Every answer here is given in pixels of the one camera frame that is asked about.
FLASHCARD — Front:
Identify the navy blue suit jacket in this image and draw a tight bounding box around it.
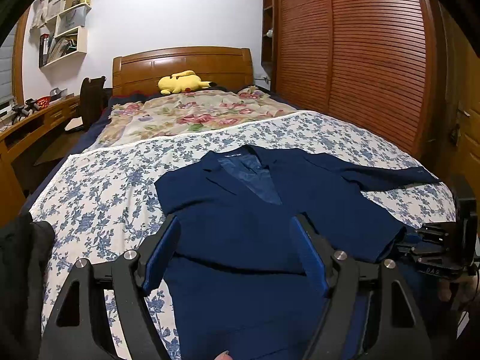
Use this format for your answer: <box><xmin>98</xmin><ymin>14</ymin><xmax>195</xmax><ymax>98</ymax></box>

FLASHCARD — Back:
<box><xmin>154</xmin><ymin>145</ymin><xmax>435</xmax><ymax>359</ymax></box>

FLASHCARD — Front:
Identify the person's right hand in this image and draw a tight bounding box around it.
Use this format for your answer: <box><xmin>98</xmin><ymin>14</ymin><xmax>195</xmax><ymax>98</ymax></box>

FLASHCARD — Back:
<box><xmin>438</xmin><ymin>274</ymin><xmax>479</xmax><ymax>304</ymax></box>

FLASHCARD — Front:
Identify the blue floral white bedsheet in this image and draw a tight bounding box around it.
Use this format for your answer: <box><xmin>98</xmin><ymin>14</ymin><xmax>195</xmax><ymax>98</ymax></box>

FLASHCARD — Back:
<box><xmin>28</xmin><ymin>109</ymin><xmax>458</xmax><ymax>360</ymax></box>

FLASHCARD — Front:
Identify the black garment at bedside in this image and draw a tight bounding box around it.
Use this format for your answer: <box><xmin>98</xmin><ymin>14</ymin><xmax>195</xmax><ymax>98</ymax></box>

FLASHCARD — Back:
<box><xmin>0</xmin><ymin>212</ymin><xmax>55</xmax><ymax>359</ymax></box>

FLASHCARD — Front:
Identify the pink floral quilt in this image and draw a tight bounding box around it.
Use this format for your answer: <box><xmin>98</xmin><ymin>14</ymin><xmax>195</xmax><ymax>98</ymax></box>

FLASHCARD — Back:
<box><xmin>88</xmin><ymin>86</ymin><xmax>296</xmax><ymax>150</ymax></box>

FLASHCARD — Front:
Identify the dark wooden chair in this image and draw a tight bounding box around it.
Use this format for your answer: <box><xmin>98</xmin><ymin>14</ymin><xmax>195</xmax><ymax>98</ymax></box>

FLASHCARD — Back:
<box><xmin>64</xmin><ymin>76</ymin><xmax>106</xmax><ymax>133</ymax></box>

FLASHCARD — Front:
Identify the long wooden desk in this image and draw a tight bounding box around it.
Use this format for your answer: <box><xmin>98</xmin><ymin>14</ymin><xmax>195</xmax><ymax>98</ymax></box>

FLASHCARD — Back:
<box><xmin>1</xmin><ymin>96</ymin><xmax>80</xmax><ymax>226</ymax></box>

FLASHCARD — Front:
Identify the yellow Pikachu plush toy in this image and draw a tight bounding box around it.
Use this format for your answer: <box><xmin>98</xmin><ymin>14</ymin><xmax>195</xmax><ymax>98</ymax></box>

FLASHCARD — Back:
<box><xmin>158</xmin><ymin>70</ymin><xmax>216</xmax><ymax>95</ymax></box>

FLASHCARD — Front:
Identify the red basket on desk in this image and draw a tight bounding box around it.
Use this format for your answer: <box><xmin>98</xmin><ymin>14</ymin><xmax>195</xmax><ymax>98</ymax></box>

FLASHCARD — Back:
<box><xmin>36</xmin><ymin>96</ymin><xmax>51</xmax><ymax>109</ymax></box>

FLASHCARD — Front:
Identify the wooden bed headboard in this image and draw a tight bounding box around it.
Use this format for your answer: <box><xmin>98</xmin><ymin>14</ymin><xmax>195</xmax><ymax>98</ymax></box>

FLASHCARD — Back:
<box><xmin>112</xmin><ymin>46</ymin><xmax>254</xmax><ymax>97</ymax></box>

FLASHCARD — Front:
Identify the wooden louvered wardrobe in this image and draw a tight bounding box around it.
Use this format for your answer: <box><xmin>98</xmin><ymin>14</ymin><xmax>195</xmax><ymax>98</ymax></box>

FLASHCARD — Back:
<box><xmin>260</xmin><ymin>0</ymin><xmax>445</xmax><ymax>161</ymax></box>

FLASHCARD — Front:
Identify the white wall shelf unit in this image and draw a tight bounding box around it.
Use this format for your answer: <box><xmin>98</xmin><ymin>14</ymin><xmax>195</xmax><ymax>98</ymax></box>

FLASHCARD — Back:
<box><xmin>32</xmin><ymin>0</ymin><xmax>92</xmax><ymax>69</ymax></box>

